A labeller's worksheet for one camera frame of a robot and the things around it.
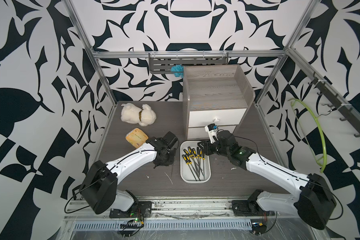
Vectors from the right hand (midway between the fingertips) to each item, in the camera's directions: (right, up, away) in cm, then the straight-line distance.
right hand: (199, 141), depth 80 cm
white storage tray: (-1, -16, +7) cm, 17 cm away
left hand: (-16, -10, +3) cm, 19 cm away
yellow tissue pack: (-37, 0, +14) cm, 40 cm away
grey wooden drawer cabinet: (+11, +25, +1) cm, 27 cm away
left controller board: (-32, -38, -7) cm, 50 cm away
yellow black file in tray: (-5, -14, +9) cm, 18 cm away
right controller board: (+27, -39, -9) cm, 49 cm away
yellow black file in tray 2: (+4, -12, +11) cm, 17 cm away
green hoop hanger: (+51, -8, -16) cm, 54 cm away
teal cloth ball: (-11, +41, +10) cm, 44 cm away
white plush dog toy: (-42, +15, +19) cm, 48 cm away
